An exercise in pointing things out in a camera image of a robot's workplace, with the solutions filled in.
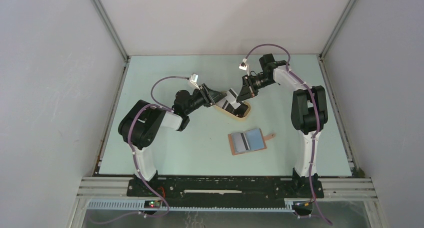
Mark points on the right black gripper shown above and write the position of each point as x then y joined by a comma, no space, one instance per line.
248,90

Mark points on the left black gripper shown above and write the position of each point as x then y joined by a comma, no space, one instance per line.
210,97

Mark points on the beige oval card tray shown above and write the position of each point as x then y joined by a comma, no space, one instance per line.
239,114

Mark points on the brown leather card holder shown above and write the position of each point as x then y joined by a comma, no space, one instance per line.
256,139

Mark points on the white card black stripe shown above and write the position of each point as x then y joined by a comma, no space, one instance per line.
239,143

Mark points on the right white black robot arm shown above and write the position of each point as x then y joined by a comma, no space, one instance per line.
309,111

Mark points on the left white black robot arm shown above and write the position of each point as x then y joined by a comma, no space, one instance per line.
142,123

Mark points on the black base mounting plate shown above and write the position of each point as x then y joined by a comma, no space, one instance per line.
224,191

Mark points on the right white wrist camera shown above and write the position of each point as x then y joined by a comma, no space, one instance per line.
244,66

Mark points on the aluminium frame rail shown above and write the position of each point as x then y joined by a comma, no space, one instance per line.
110,192

